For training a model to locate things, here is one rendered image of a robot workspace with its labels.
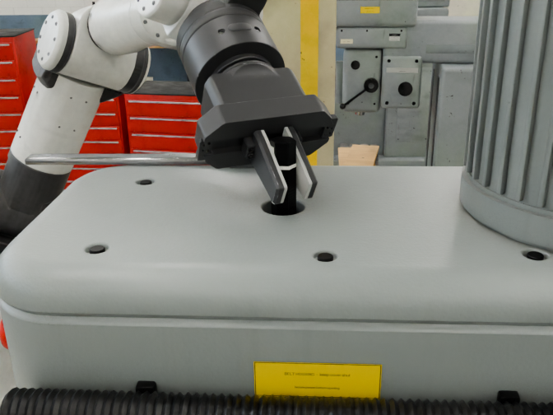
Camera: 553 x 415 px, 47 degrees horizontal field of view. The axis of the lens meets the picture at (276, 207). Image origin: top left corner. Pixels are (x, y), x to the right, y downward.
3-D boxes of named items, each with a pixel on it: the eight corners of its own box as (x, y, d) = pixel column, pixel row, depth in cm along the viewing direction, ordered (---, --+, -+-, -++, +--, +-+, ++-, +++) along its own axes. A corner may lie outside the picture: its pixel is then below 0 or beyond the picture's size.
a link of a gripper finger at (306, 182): (311, 179, 51) (283, 125, 54) (302, 204, 53) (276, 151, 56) (328, 176, 51) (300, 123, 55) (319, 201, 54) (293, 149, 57)
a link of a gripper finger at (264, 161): (281, 208, 52) (257, 154, 56) (289, 182, 50) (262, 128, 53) (263, 211, 52) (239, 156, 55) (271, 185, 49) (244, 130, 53)
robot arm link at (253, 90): (321, 169, 61) (277, 87, 68) (348, 92, 54) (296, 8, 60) (194, 189, 56) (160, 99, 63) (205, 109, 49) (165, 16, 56)
